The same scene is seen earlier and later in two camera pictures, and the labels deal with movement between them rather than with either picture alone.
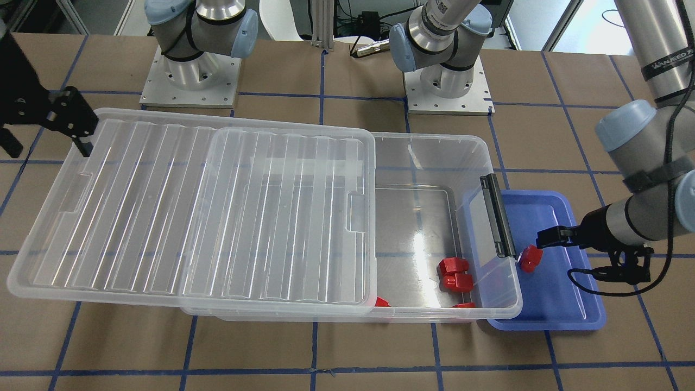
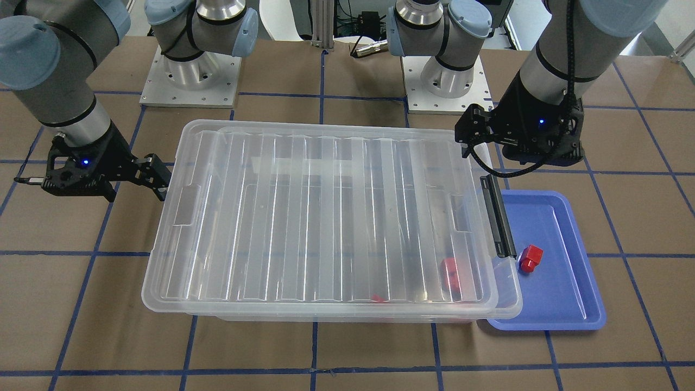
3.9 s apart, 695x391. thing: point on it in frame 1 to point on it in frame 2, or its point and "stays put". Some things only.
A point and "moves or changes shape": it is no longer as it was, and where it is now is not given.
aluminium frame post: (322, 24) stays put
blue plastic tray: (560, 294) stays put
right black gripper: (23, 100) to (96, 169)
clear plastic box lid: (211, 213) moves or changes shape
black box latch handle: (502, 237) stays put
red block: (530, 258) stays put
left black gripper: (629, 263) to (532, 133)
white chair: (277, 16) stays put
